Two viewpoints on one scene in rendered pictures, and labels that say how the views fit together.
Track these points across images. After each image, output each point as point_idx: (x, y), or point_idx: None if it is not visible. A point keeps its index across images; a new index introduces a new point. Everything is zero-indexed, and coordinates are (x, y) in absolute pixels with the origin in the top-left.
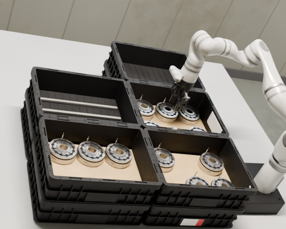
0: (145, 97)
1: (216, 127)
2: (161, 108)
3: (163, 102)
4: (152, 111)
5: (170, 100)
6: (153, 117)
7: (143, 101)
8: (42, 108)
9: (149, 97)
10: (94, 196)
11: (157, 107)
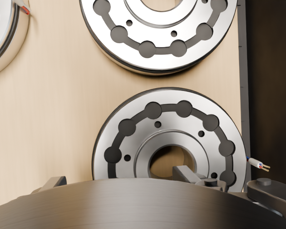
0: (265, 30)
1: None
2: (169, 125)
3: (237, 155)
4: (132, 47)
5: (176, 176)
6: (125, 77)
7: (224, 7)
8: None
9: (271, 51)
10: None
11: (181, 94)
